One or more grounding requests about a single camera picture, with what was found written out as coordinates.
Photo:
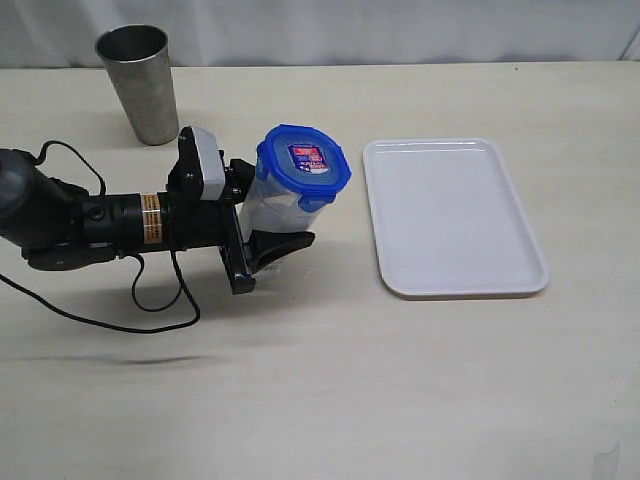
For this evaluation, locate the clear tall plastic container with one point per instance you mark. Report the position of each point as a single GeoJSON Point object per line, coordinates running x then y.
{"type": "Point", "coordinates": [271, 207]}

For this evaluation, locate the stainless steel cup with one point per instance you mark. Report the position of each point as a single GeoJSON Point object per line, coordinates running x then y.
{"type": "Point", "coordinates": [137, 62]}

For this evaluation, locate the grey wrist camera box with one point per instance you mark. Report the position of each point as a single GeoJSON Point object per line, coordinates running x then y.
{"type": "Point", "coordinates": [211, 164]}

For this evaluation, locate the white rectangular plastic tray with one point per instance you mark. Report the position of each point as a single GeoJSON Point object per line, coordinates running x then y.
{"type": "Point", "coordinates": [448, 222]}

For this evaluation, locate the blue plastic lid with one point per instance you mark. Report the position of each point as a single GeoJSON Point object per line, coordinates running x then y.
{"type": "Point", "coordinates": [300, 166]}

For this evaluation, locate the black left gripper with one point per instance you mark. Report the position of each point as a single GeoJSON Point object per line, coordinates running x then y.
{"type": "Point", "coordinates": [196, 223]}

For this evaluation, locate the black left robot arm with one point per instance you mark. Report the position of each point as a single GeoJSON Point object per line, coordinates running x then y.
{"type": "Point", "coordinates": [61, 227]}

